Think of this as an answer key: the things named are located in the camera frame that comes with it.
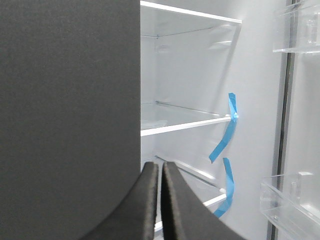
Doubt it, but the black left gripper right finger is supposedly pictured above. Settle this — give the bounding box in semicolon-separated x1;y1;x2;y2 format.
161;162;243;240

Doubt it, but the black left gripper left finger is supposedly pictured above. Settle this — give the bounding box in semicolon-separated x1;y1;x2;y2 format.
82;162;159;240

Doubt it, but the middle glass fridge shelf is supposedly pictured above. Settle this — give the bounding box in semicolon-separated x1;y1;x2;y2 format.
148;155;226;209

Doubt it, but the glass fridge shelf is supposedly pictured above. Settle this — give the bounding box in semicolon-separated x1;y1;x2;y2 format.
140;101;231;137
140;0;242;38
148;155;226;209

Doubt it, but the upper glass fridge shelf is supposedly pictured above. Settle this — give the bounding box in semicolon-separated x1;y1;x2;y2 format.
140;101;231;137

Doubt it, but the clear door bin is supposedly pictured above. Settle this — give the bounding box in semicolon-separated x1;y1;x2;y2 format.
260;171;320;240
272;0;320;54

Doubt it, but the white fridge interior body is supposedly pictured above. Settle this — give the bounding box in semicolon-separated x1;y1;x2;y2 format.
140;0;286;240

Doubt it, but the top glass fridge shelf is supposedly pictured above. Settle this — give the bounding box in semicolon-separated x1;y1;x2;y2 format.
140;0;242;38

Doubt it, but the upper clear door bin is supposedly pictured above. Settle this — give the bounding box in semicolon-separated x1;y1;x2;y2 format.
272;0;320;54

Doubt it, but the middle blue tape strip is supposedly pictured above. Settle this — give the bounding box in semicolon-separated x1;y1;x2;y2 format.
213;157;235;218

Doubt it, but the blue tape strip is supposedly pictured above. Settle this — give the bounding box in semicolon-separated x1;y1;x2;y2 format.
208;92;239;163
213;157;235;218

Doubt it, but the upper blue tape strip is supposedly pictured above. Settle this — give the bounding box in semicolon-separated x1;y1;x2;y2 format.
208;92;239;163

